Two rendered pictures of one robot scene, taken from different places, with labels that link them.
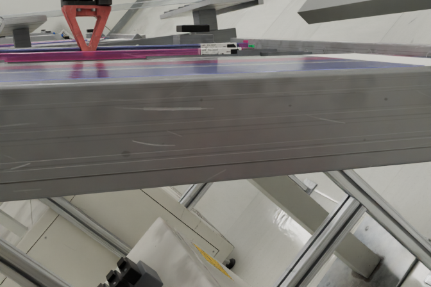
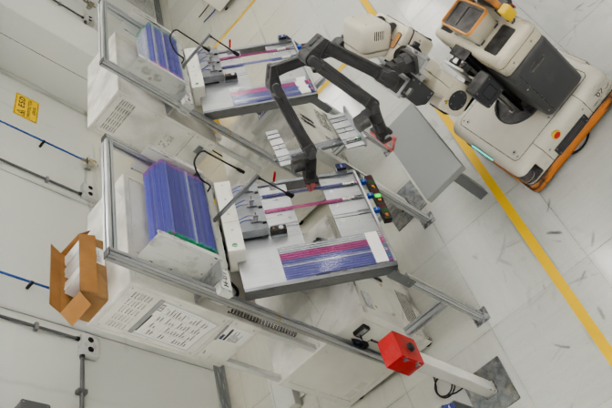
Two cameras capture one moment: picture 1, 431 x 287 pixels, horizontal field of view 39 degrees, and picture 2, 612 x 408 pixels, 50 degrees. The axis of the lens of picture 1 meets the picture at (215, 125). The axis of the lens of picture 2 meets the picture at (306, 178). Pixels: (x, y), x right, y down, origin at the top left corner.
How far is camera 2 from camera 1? 2.79 m
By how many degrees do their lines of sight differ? 32
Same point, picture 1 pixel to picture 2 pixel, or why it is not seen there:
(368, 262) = not seen: hidden behind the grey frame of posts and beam
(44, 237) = (269, 171)
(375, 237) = (409, 192)
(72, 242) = (280, 173)
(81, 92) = (328, 278)
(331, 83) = (360, 272)
